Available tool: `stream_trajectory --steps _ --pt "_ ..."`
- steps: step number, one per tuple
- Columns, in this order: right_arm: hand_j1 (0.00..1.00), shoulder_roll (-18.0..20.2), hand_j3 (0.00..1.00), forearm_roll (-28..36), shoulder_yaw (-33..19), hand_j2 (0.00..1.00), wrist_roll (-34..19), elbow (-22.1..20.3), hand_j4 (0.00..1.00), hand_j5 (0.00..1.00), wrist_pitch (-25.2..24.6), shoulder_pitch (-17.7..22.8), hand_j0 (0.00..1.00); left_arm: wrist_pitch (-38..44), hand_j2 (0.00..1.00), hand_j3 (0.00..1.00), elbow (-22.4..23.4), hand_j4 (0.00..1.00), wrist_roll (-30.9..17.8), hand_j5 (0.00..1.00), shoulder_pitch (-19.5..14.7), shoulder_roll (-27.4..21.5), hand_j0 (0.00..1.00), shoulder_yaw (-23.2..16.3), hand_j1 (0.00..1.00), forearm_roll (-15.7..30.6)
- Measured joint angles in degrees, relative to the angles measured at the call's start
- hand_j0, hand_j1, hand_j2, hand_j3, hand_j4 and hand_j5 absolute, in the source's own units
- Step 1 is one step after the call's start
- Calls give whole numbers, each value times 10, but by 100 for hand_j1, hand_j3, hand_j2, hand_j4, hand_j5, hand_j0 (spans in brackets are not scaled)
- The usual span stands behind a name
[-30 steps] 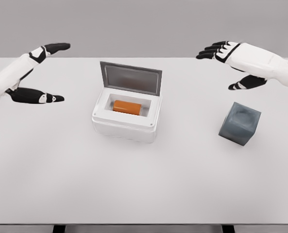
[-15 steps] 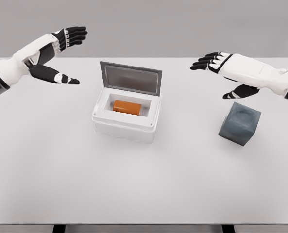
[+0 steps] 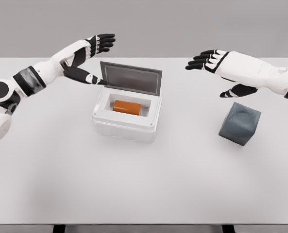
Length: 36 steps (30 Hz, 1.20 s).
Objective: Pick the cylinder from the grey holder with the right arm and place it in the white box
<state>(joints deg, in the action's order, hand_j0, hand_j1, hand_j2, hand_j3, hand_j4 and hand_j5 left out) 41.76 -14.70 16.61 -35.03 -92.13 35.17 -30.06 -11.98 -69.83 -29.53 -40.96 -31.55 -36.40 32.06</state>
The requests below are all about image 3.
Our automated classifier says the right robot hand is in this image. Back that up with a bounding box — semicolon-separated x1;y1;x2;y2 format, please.
185;50;266;99

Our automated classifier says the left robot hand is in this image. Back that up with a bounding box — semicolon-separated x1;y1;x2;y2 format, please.
50;33;116;86

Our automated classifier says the dark grey cube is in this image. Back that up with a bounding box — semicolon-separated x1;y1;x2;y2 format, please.
218;101;262;147

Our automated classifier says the orange cylinder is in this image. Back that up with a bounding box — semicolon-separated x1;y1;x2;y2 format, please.
113;100;142;116

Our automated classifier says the white box with grey lid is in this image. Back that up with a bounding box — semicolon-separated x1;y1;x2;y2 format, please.
92;61;163;144

